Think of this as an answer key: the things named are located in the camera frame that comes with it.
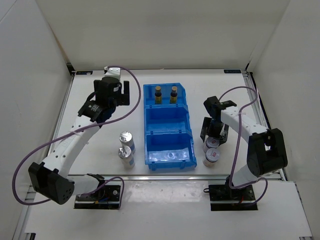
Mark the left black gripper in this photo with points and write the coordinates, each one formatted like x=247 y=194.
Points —
x=123 y=99

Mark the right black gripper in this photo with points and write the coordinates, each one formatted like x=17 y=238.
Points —
x=223 y=134

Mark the red-label lid jar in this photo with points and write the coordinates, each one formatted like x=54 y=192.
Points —
x=212 y=155
x=210 y=142

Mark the brown bottle yellow label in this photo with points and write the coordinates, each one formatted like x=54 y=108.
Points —
x=158 y=95
x=173 y=95

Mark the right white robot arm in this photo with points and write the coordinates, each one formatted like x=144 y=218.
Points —
x=266 y=150

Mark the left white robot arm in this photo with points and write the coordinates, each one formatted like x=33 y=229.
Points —
x=50 y=177

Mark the left blue corner label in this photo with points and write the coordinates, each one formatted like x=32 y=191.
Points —
x=84 y=73

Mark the blue corner label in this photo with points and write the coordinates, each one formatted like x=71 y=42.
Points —
x=232 y=71
x=84 y=73

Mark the blue three-compartment plastic bin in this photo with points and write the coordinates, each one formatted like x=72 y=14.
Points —
x=168 y=139

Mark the rear silver-lid white jar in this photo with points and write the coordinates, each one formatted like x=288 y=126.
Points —
x=126 y=139

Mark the silver-lid white jar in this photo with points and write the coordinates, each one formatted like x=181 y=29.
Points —
x=126 y=156
x=126 y=139

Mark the right blue corner label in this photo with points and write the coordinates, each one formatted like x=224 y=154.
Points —
x=232 y=71

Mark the front silver-lid white jar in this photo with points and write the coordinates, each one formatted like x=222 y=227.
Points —
x=126 y=156

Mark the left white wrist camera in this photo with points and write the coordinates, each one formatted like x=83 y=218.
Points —
x=114 y=72

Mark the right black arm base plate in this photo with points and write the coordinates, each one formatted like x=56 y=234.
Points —
x=224 y=199

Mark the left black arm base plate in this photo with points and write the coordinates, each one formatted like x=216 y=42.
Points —
x=108 y=198

